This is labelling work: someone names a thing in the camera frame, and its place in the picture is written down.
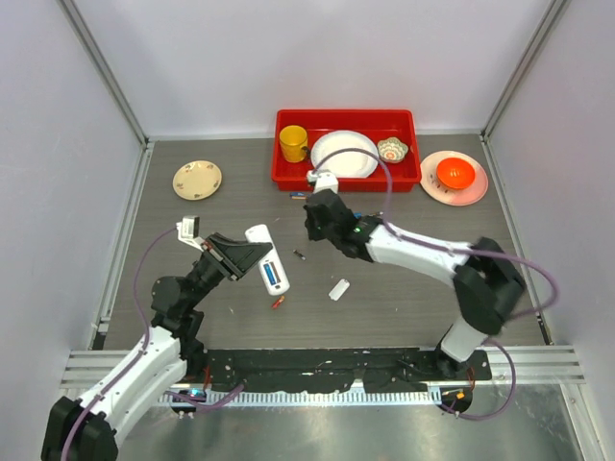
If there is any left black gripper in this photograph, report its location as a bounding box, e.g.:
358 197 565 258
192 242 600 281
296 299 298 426
186 231 272 308

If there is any white remote control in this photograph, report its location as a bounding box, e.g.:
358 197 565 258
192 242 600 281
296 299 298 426
245 224 290 297

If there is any white battery cover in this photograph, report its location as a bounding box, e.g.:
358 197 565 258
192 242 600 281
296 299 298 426
329 279 350 302

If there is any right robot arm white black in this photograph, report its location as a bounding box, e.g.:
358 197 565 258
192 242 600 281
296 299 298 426
304 190 526 379

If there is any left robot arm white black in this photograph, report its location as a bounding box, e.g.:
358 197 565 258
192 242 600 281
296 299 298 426
40 225 274 460

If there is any black battery centre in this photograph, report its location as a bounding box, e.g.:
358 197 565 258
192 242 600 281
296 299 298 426
293 250 307 261

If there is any white plate in tray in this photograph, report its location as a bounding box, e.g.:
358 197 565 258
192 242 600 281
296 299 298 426
310 130 379 179

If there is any red orange battery front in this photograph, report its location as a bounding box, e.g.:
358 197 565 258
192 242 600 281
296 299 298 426
271 296 285 310

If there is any red plastic tray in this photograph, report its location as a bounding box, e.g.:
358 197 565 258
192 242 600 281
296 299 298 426
271 109 422 192

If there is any yellow mug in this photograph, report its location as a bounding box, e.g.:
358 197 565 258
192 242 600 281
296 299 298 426
279 125 309 163

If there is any cream floral plate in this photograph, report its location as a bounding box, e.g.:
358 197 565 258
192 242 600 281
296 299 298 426
172 160 222 201

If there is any small patterned bowl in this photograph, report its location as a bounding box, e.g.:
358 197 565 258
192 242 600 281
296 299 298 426
377 136 409 164

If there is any pink plate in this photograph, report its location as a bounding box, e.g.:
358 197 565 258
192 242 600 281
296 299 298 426
420 151 489 206

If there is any orange bowl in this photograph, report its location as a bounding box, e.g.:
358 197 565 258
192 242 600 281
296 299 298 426
436 158 476 190

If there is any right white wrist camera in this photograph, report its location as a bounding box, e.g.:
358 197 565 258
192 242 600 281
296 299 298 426
307 169 339 194

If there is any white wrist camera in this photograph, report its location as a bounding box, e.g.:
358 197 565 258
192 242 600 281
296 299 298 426
307 169 339 194
176 215 203 251

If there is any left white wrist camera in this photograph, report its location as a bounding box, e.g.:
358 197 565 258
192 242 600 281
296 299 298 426
176 215 203 251

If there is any slotted cable duct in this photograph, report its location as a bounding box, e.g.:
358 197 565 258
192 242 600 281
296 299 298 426
158 389 442 408

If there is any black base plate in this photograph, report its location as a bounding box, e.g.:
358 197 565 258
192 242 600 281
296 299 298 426
182 348 492 394

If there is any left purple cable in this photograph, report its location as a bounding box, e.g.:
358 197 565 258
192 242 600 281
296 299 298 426
60 226 249 461

